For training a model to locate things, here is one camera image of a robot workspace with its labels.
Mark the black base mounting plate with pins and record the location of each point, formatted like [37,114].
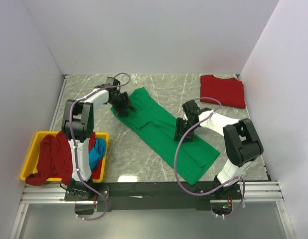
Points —
[159,195]

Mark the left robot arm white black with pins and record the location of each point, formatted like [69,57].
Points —
[78,126]

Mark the folded red t shirt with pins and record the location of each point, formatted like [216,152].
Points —
[230,91]

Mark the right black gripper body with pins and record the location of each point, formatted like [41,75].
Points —
[190,131]

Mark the crumpled red t shirt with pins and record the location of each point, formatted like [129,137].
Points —
[55,159]

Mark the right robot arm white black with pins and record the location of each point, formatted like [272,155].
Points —
[242,145]

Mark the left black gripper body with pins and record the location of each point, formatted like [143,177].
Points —
[119,102]

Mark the blue t shirt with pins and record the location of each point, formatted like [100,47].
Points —
[97,150]

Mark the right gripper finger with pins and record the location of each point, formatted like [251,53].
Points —
[179,130]
[189,137]

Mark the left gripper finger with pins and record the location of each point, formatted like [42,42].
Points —
[123,113]
[128,103]

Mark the green t shirt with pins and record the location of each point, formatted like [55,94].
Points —
[156,127]

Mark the yellow plastic bin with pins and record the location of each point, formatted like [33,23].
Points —
[32,157]

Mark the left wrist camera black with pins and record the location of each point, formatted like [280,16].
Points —
[112,81]

